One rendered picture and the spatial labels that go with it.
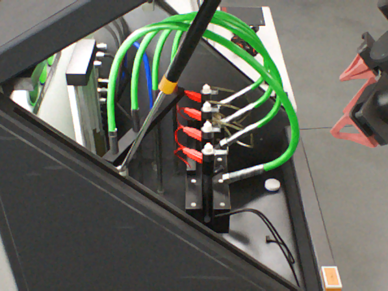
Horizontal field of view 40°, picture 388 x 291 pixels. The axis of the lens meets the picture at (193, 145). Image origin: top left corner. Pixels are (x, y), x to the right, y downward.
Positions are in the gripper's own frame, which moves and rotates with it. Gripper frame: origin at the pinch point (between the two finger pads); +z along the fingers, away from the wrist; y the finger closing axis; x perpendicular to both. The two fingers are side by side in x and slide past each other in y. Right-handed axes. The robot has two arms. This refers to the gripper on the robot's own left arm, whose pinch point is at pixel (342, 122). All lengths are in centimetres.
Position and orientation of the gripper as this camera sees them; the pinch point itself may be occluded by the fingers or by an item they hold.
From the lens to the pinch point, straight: 88.1
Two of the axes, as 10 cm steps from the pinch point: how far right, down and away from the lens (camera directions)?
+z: -4.9, 2.3, 8.4
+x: 6.8, 7.1, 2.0
